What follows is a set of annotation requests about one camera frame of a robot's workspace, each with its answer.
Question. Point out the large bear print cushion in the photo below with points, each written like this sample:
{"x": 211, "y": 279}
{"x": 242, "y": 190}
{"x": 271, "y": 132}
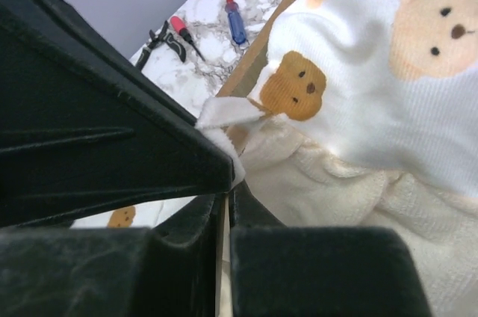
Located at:
{"x": 366, "y": 115}

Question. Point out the wooden pet bed frame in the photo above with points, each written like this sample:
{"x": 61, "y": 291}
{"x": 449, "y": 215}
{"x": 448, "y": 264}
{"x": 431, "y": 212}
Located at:
{"x": 245, "y": 75}

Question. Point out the blue handled screwdriver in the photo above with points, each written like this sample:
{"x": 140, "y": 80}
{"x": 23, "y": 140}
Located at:
{"x": 236, "y": 25}

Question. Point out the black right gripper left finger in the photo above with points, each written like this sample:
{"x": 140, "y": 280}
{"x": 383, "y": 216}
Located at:
{"x": 168, "y": 270}

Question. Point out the red handled screwdriver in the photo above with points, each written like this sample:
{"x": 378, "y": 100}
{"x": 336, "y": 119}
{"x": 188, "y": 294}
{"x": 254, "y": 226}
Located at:
{"x": 181, "y": 29}

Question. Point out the small bear print pillow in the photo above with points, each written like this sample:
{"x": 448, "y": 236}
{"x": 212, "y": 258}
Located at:
{"x": 142, "y": 215}

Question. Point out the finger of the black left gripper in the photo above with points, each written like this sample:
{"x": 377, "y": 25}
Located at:
{"x": 85, "y": 132}

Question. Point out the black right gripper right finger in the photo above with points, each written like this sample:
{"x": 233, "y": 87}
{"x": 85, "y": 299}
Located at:
{"x": 317, "y": 271}

